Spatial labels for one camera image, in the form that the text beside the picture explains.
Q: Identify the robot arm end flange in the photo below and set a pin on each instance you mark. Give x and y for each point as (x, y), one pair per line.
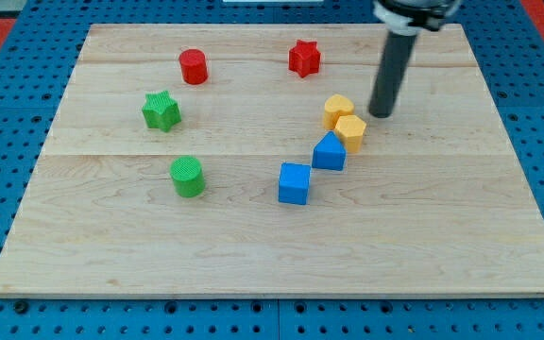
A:
(408, 17)

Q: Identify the blue cube block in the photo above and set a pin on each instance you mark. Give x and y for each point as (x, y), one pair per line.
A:
(294, 183)

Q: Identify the yellow heart block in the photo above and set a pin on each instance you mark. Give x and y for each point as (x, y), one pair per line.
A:
(336, 106)

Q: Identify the blue triangular prism block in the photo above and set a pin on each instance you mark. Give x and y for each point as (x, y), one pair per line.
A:
(329, 153)

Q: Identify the green cylinder block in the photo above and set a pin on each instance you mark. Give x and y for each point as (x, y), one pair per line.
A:
(187, 176)

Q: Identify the wooden board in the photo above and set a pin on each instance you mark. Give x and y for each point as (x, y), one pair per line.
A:
(434, 205)

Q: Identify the yellow hexagon block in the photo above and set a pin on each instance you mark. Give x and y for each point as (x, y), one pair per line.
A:
(350, 130)

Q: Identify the red star block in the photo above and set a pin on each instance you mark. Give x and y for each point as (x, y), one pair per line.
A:
(304, 58)

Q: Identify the green star block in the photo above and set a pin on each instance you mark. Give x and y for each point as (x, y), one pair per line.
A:
(161, 111)

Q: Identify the red cylinder block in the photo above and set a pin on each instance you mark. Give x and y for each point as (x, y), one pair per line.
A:
(193, 66)

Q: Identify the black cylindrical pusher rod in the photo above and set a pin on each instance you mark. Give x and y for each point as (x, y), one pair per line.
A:
(394, 62)

